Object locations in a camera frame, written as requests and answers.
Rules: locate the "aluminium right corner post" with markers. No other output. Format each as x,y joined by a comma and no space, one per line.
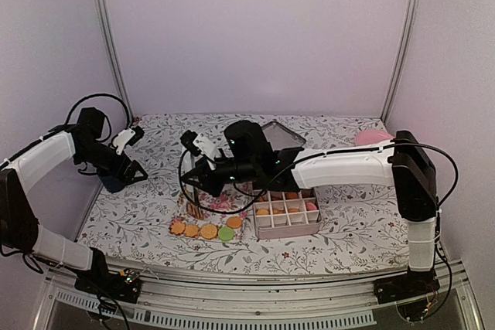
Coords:
400,59

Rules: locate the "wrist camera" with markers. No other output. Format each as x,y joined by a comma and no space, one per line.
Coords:
126,137
199,146

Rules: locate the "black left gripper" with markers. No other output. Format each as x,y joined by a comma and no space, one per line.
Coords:
117,171

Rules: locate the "aluminium left corner post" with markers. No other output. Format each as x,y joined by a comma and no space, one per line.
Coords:
111,51

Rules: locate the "floral cookie tray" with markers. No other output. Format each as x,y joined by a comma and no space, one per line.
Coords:
224,210

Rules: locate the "aluminium corner post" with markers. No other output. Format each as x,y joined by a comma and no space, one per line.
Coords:
400,59
111,51

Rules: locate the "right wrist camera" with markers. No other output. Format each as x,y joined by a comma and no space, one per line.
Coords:
199,146

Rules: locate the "silver metal tin lid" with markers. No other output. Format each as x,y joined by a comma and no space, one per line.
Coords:
280,137

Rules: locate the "aluminium front rail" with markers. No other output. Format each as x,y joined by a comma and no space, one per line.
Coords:
174,298

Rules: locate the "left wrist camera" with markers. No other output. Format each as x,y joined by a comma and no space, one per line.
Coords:
126,137

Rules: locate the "dotted tan sandwich cookie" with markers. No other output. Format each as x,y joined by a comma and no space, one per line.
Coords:
209,232

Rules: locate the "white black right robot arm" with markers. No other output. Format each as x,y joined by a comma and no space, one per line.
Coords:
400,162

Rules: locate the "dark blue cup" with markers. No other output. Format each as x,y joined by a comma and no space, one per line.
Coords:
111,184

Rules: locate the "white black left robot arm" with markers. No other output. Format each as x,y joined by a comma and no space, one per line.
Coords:
31,183

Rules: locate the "pink plastic plate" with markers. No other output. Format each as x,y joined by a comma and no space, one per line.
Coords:
371,137

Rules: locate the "green round cookie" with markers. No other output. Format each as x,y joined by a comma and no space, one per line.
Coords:
225,234

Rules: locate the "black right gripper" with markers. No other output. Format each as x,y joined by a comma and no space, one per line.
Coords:
199,172

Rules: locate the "pink divided cookie tin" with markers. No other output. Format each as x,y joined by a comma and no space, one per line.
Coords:
279,215

